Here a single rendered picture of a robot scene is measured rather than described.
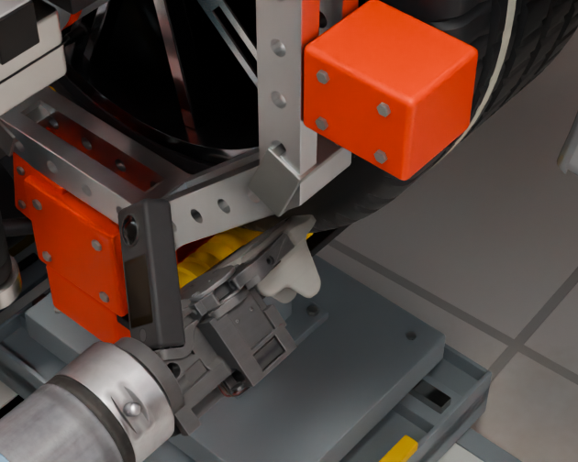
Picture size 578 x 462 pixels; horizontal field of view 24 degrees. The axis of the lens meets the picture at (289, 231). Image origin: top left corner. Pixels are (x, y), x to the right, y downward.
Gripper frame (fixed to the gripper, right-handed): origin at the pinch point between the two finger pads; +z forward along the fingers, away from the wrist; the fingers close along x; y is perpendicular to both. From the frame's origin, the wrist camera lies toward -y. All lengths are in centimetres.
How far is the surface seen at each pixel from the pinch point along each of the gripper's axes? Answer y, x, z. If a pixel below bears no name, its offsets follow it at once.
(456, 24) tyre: -8.6, 24.7, 3.2
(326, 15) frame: -13.8, 20.1, -2.2
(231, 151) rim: -6.9, -6.1, 2.1
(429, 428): 36, -32, 21
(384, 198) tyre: 1.4, 8.3, 2.6
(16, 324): 2, -66, 0
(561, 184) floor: 34, -56, 81
